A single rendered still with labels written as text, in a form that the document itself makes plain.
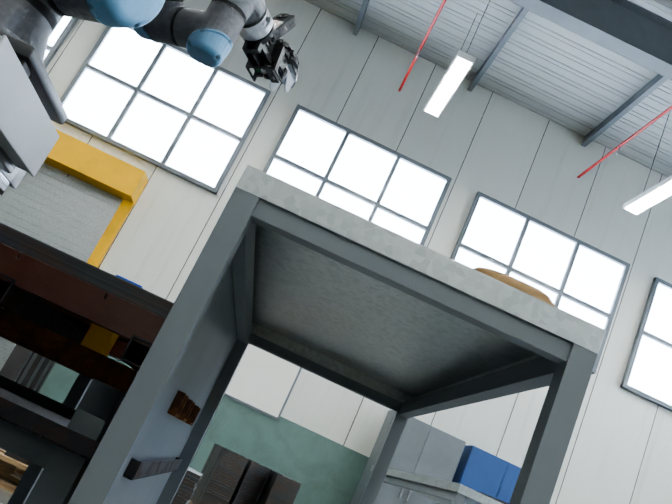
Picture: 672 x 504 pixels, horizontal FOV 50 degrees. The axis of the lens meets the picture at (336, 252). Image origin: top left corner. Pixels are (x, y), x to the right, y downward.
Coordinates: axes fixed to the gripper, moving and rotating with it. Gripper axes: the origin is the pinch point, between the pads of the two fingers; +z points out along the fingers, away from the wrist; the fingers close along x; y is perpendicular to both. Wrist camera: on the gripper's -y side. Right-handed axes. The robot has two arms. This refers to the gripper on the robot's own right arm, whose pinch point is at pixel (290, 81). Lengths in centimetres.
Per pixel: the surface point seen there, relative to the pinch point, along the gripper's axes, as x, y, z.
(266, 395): -316, -47, 767
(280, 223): 28, 51, -35
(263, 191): 24, 47, -37
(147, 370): 17, 78, -39
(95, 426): -9, 85, -7
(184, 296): 19, 66, -39
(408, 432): -123, -49, 791
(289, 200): 28, 47, -36
